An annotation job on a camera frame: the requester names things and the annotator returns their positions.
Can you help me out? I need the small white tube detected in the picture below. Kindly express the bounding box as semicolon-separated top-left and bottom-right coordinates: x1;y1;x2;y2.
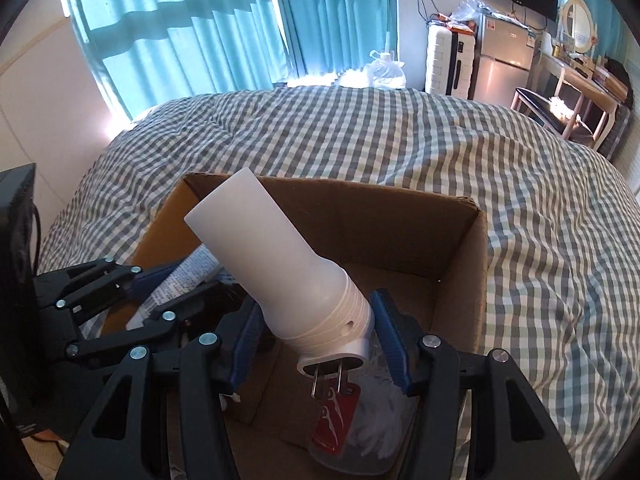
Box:
126;244;224;330

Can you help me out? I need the white plug-in night light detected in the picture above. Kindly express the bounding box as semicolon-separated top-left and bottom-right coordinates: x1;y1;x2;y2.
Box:
184;168;373;394

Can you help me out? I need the clear floss pick jar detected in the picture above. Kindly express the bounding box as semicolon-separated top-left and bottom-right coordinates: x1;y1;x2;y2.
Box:
308;337;416;476

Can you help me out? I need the brown cardboard box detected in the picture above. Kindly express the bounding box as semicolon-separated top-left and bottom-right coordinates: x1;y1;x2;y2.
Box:
131;169;488;479

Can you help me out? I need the checkered grey bed quilt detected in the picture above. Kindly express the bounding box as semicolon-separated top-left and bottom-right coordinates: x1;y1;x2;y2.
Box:
40;87;639;479

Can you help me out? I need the large teal window curtain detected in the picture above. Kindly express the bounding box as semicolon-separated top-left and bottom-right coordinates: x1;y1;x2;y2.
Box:
63;0;290;118

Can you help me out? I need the clear water jug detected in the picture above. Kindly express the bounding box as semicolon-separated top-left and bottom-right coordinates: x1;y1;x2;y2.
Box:
364;50;406;90

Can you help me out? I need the middle teal curtain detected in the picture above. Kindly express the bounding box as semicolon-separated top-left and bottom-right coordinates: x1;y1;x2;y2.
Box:
278;0;398;78

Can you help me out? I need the black cushioned stool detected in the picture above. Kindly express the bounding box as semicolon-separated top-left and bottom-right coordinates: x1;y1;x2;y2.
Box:
511;87;593;145

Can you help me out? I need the white suitcase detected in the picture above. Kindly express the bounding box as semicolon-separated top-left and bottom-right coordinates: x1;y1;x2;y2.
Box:
424;21;475;100

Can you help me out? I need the white dressing table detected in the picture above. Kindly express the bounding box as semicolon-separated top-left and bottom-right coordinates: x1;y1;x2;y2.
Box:
536;52;628;151

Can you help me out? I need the silver mini fridge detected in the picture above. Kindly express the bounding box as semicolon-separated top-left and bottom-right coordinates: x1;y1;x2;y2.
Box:
470;14;536;107

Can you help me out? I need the black bag on table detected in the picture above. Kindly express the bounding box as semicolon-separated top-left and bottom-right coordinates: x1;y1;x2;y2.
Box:
604;58;634;107

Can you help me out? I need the right teal curtain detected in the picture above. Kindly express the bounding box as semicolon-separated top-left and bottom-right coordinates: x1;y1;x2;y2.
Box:
584;0;629;63

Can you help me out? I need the white oval vanity mirror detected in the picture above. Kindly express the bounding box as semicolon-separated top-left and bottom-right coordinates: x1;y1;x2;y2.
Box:
560;0;598;54

